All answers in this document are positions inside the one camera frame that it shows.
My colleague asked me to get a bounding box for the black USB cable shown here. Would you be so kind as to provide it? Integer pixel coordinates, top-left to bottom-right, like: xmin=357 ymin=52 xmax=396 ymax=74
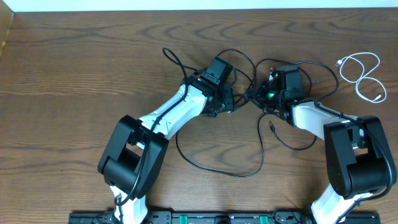
xmin=175 ymin=48 xmax=318 ymax=179

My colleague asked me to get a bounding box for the white USB cable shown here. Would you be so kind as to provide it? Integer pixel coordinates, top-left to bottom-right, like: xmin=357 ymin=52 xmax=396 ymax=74
xmin=335 ymin=52 xmax=388 ymax=104

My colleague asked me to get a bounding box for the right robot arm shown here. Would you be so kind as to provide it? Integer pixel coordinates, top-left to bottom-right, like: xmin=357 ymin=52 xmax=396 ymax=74
xmin=244 ymin=64 xmax=397 ymax=223

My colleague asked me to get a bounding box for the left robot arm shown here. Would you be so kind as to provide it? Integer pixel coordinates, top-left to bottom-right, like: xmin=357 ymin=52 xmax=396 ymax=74
xmin=98 ymin=57 xmax=237 ymax=223

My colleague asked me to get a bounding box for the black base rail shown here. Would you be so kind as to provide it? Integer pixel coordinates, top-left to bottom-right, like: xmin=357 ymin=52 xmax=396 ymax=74
xmin=68 ymin=210 xmax=382 ymax=224

